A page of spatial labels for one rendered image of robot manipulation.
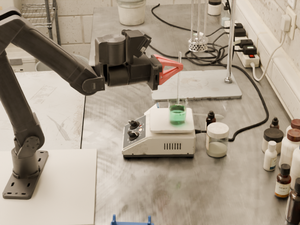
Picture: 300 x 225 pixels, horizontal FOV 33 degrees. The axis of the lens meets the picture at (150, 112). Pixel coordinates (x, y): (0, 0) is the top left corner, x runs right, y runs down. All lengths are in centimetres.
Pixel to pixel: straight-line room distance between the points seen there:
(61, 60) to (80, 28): 264
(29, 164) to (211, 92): 69
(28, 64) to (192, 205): 243
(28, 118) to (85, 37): 265
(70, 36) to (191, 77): 216
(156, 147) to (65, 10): 252
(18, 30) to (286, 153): 72
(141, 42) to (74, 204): 42
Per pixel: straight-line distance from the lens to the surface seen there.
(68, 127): 155
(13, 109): 122
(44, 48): 117
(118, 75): 124
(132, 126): 144
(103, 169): 136
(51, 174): 134
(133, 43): 122
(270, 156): 135
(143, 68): 125
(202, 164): 138
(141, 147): 137
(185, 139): 136
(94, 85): 122
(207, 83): 176
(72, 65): 120
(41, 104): 170
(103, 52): 122
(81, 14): 379
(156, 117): 141
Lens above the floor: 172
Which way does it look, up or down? 31 degrees down
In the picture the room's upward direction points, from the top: 1 degrees counter-clockwise
